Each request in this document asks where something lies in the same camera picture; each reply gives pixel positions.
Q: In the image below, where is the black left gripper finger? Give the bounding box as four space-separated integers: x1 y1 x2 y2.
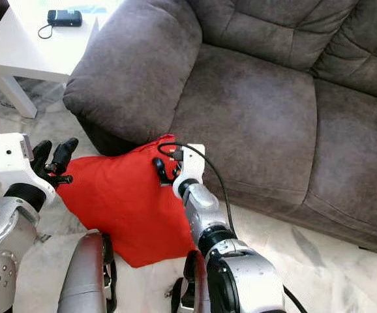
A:
33 139 51 171
52 138 78 175

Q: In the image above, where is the red pillow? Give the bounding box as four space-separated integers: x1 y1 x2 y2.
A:
65 134 215 268

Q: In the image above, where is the dark grey two-seat sofa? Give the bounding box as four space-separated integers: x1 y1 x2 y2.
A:
63 0 377 256

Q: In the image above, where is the robot left leg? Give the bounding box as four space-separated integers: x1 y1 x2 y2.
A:
57 230 117 313

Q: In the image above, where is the robot leg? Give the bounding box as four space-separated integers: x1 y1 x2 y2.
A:
169 250 212 313
57 230 117 313

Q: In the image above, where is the white low table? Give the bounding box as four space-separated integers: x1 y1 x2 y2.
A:
0 0 108 119

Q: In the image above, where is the robot right leg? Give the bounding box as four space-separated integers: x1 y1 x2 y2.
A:
169 250 212 313

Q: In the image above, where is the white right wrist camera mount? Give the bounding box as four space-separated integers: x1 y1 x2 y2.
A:
172 143 205 200

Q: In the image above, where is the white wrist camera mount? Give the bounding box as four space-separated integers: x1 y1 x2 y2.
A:
172 143 205 200
0 132 57 206

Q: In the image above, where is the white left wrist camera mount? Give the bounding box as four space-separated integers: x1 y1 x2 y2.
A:
0 132 57 206

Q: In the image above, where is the black device with cord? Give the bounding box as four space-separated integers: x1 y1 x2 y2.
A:
37 10 83 40

